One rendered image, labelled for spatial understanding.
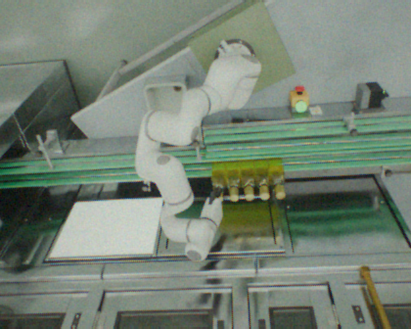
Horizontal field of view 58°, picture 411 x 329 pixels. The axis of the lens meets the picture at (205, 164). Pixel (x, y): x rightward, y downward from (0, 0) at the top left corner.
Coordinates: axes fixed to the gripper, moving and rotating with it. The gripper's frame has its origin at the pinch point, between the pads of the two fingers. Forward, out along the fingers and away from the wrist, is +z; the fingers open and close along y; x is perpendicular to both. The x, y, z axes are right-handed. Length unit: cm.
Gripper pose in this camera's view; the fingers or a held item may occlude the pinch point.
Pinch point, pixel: (218, 197)
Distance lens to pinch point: 141.1
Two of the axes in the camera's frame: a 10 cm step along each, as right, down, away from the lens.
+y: -1.1, -8.1, -5.8
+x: -9.5, -0.9, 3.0
